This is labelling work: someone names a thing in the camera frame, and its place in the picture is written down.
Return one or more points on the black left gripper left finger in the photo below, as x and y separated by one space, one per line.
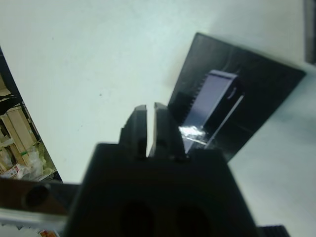
137 128

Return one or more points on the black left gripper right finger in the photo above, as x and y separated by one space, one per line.
165 133

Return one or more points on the black box lid with print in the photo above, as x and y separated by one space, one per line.
259 74

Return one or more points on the stacked wooden crates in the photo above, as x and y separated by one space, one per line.
17 128

